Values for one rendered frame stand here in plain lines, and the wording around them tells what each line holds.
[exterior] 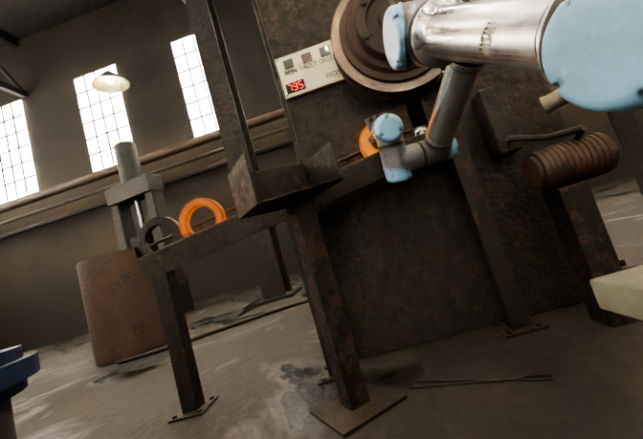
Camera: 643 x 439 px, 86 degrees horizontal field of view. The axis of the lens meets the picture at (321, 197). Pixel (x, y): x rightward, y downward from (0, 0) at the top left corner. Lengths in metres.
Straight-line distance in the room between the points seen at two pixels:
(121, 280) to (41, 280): 7.29
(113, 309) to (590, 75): 3.36
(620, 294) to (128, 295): 3.27
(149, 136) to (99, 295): 6.13
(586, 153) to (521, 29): 0.79
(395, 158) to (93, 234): 9.07
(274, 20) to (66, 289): 9.17
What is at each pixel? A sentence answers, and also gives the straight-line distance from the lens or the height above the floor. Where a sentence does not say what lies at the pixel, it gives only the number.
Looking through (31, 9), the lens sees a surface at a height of 7.60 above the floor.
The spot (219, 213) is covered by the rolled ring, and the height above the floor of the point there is 0.66.
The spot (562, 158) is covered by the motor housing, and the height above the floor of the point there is 0.48.
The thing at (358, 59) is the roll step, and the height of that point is 1.04.
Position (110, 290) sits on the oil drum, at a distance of 3.44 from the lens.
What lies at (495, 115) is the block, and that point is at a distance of 1.35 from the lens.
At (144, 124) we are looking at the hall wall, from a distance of 9.32.
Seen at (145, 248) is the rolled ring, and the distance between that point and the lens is 1.51.
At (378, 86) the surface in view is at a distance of 1.33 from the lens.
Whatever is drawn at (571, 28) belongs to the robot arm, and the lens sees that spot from 0.41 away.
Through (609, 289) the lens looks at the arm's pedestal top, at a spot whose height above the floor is 0.29.
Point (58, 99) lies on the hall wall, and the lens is 10.99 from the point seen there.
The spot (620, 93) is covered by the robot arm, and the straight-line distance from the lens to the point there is 0.39.
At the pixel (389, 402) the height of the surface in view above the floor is 0.01.
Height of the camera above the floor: 0.44
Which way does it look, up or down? 7 degrees up
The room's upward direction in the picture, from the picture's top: 16 degrees counter-clockwise
